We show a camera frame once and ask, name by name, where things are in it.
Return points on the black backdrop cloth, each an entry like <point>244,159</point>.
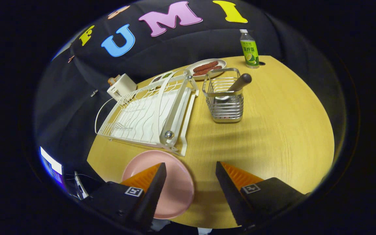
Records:
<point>191,39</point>

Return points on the white toaster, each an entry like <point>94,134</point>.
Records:
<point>122,87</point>

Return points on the white power strip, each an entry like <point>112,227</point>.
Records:
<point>81,187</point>

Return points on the white sausage plate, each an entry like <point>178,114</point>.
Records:
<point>191,69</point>

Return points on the white seasoning tray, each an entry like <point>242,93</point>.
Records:
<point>162,77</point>

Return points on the computer monitor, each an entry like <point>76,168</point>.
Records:
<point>49,161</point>

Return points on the toast slice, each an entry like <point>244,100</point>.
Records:
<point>111,81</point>
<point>117,77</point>

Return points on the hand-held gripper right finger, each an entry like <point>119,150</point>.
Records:
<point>230,192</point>

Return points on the small white clip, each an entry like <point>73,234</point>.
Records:
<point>94,93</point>

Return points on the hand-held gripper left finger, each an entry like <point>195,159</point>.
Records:
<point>152,192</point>

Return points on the green label drink bottle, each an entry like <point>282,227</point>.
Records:
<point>250,49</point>

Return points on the white dish rack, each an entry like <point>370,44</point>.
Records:
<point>142,117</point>

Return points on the pink plate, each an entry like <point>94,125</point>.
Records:
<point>175,186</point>

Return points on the brown sausage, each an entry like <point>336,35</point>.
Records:
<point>206,66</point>
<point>207,70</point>

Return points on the red clip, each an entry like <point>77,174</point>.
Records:
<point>71,59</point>

